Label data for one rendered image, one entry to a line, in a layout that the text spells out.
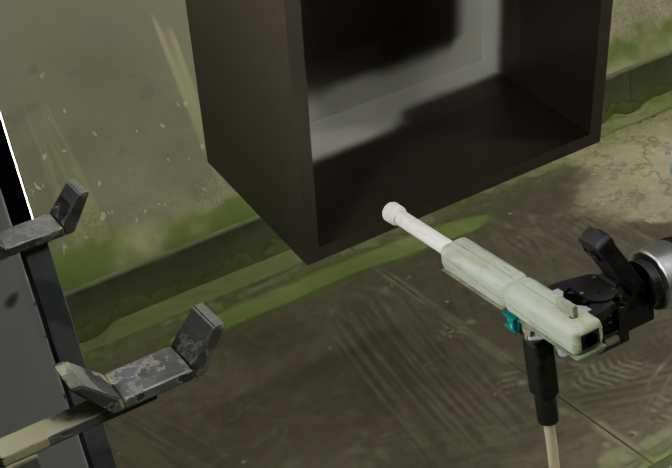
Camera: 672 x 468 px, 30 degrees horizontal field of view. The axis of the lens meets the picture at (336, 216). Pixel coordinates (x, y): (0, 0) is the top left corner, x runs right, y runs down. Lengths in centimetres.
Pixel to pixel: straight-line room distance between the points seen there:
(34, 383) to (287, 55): 70
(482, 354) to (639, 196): 69
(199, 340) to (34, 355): 65
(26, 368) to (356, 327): 141
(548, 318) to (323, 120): 85
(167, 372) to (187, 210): 218
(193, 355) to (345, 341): 194
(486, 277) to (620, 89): 168
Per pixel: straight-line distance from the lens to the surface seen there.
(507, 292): 165
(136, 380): 61
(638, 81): 335
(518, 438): 223
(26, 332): 124
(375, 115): 232
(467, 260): 173
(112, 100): 282
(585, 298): 170
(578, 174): 307
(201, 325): 61
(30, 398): 127
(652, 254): 176
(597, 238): 167
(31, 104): 279
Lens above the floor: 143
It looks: 27 degrees down
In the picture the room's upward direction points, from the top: 11 degrees counter-clockwise
